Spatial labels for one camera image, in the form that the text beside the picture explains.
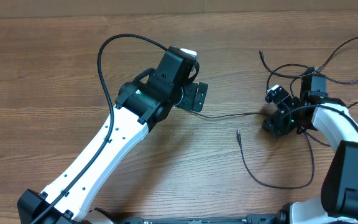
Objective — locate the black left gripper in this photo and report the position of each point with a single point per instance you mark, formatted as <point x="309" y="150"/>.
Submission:
<point x="189" y="102"/>

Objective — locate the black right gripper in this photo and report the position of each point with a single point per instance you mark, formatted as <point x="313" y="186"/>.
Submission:
<point x="273" y="128"/>

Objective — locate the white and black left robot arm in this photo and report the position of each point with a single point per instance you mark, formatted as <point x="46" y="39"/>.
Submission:
<point x="137" y="110"/>

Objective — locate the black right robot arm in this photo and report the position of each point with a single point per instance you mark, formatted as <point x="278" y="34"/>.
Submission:
<point x="314" y="109"/>

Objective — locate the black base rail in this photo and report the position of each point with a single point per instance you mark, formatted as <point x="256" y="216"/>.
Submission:
<point x="249" y="219"/>

